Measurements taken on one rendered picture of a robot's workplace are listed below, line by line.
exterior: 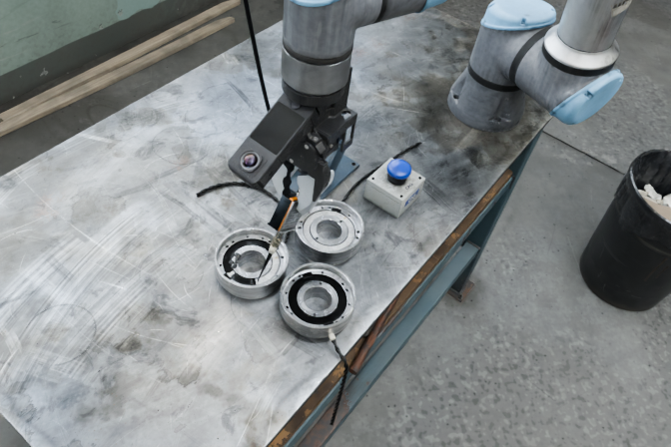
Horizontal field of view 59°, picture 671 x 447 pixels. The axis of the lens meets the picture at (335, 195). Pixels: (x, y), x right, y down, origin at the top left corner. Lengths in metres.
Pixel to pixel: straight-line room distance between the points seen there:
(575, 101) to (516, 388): 1.01
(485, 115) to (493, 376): 0.88
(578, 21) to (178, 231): 0.68
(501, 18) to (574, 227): 1.30
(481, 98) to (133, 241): 0.67
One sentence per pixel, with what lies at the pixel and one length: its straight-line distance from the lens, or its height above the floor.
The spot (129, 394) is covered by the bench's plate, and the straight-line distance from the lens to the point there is 0.82.
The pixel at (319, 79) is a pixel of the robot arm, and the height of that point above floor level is 1.16.
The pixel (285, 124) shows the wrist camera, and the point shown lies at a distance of 0.67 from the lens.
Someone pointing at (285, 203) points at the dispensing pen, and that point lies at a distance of 0.78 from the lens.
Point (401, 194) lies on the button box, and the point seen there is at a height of 0.85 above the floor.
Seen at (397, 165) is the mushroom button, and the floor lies 0.87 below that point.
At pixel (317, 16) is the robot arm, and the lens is 0.59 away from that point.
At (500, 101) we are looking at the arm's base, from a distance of 1.17.
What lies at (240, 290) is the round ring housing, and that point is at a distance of 0.84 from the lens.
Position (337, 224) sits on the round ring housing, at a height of 0.83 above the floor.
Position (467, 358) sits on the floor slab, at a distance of 1.82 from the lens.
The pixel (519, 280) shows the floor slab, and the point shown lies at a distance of 2.03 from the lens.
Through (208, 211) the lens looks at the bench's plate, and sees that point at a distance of 0.97.
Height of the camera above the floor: 1.54
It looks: 48 degrees down
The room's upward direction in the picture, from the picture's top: 10 degrees clockwise
